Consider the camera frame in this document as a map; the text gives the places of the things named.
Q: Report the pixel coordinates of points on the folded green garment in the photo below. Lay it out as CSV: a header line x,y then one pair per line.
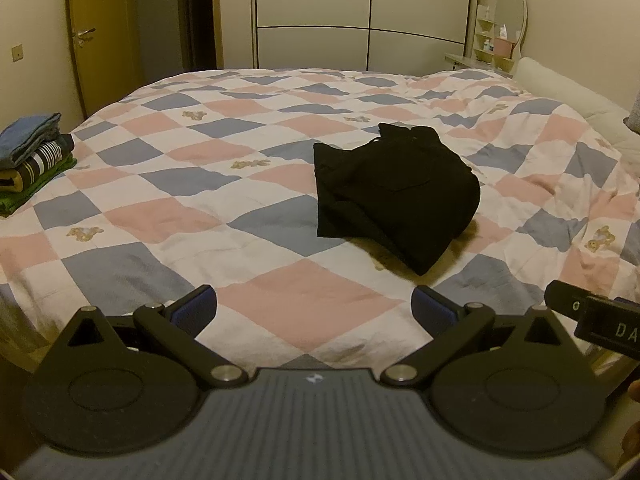
x,y
30,192

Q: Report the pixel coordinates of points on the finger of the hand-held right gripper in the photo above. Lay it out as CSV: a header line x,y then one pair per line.
x,y
567,300

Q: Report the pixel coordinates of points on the folded dark striped garment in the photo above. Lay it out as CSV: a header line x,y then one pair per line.
x,y
42,162

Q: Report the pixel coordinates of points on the folded blue jeans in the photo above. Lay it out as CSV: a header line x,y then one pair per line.
x,y
27,135

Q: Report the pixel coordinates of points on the white bed sheet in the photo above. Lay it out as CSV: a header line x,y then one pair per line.
x,y
565,90

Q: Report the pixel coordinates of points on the oval vanity mirror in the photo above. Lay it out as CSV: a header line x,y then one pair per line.
x,y
511,10

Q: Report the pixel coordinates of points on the wooden door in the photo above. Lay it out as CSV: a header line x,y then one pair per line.
x,y
107,35

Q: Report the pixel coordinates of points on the wall light switch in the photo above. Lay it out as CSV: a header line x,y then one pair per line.
x,y
17,52

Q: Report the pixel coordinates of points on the cream corner shelf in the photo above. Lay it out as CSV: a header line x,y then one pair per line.
x,y
484,35

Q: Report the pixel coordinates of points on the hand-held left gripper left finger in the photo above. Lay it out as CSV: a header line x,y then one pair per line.
x,y
192,306

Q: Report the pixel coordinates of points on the black pants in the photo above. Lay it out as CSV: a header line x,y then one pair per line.
x,y
400,195

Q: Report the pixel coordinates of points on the grey pillow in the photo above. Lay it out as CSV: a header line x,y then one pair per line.
x,y
634,122

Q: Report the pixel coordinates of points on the cream sliding door wardrobe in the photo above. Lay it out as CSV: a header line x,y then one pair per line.
x,y
360,15

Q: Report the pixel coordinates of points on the dressing table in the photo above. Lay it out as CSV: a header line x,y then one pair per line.
x,y
465,60

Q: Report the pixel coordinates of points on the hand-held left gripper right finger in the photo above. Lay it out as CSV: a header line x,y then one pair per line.
x,y
431,310

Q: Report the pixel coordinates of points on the pink tissue box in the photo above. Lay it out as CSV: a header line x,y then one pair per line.
x,y
502,47

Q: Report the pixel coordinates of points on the checkered bear print quilt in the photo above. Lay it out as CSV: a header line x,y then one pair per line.
x,y
240,210

